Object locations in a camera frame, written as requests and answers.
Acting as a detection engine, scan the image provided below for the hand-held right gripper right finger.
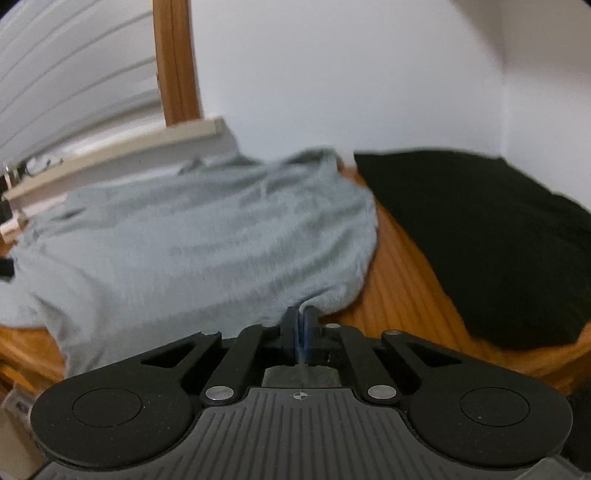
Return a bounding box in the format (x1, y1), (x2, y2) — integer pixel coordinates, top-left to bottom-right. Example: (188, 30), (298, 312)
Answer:
(300, 306), (462, 409)

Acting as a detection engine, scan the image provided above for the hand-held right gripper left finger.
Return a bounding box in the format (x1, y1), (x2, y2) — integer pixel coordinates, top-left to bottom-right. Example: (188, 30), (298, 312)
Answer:
(141, 306), (301, 409)

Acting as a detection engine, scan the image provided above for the grey sweatshirt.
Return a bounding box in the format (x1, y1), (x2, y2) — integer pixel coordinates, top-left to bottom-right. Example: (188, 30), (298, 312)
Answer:
(9, 147), (380, 388)

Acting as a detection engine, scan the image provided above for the pale box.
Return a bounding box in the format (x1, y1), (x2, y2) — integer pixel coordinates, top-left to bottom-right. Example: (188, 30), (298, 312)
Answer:
(0, 383), (40, 467)

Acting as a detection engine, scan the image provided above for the black cloth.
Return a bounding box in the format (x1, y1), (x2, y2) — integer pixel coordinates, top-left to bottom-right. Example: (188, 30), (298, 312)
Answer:
(353, 148), (591, 349)

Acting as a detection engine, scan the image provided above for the wooden window frame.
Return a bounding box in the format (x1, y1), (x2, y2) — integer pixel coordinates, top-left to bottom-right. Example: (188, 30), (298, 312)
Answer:
(152, 0), (205, 126)

